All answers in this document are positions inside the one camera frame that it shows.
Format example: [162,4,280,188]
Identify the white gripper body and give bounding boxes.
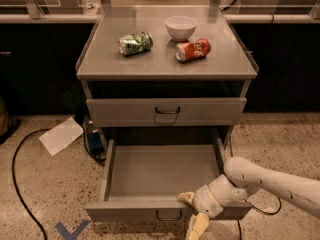
[193,175,247,219]

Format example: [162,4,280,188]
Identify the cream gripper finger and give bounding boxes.
[177,192,195,206]
[186,213,209,240]

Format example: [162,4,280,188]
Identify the grey drawer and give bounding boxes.
[87,98,246,127]
[84,137,254,224]

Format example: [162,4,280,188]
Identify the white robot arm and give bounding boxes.
[177,156,320,240]

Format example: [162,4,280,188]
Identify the grey top drawer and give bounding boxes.
[87,98,246,127]

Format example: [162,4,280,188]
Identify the grey metal drawer cabinet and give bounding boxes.
[77,6,257,144]

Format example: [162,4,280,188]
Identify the blue power box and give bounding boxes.
[86,130,104,155]

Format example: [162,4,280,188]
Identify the blue tape floor marker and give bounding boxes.
[54,218,92,240]

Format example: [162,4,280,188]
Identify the white paper sheet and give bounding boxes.
[39,117,83,156]

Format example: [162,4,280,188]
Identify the red cola can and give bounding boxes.
[175,38,211,63]

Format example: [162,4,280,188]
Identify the green soda can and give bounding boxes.
[118,32,153,56]

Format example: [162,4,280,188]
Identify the white ceramic bowl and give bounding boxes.
[165,16,197,42]

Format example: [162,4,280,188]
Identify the black cable right floor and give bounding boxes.
[228,137,283,240]

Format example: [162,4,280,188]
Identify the black cable floor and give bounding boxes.
[228,137,283,240]
[11,127,51,240]

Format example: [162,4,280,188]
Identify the black cable left floor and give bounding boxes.
[11,127,51,240]

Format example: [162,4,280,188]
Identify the dark counter with rail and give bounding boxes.
[0,23,320,115]

